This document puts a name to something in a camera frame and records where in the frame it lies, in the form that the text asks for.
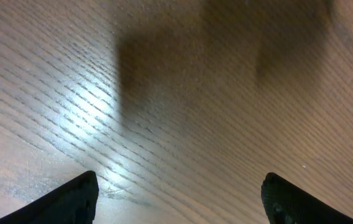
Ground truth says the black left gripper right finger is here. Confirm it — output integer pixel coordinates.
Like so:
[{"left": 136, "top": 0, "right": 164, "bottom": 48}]
[{"left": 261, "top": 172, "right": 353, "bottom": 224}]

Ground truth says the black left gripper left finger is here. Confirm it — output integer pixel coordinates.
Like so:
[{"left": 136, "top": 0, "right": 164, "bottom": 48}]
[{"left": 0, "top": 170, "right": 99, "bottom": 224}]

